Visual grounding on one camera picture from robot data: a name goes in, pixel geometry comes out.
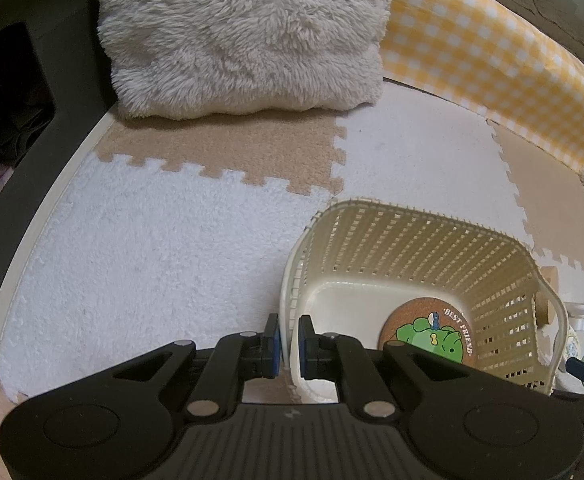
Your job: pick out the round cork coaster green frog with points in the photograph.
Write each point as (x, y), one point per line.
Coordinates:
(422, 330)

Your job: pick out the black cabinet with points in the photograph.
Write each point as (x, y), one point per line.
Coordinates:
(21, 110)

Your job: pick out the cream plastic lattice basket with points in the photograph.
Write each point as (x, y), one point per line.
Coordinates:
(422, 250)

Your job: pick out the large fluffy white cushion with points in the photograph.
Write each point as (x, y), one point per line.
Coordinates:
(242, 35)

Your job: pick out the beige white puzzle floor mat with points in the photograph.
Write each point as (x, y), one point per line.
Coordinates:
(171, 230)

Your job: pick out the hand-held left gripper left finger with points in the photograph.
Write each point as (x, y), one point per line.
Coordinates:
(273, 347)

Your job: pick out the yellow white checked cushion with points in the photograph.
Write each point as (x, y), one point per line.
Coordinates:
(492, 45)

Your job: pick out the small wooden block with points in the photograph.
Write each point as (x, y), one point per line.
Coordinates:
(547, 295)

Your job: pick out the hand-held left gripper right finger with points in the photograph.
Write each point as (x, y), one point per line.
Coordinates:
(303, 347)

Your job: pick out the small white dish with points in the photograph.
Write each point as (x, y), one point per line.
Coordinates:
(579, 310)

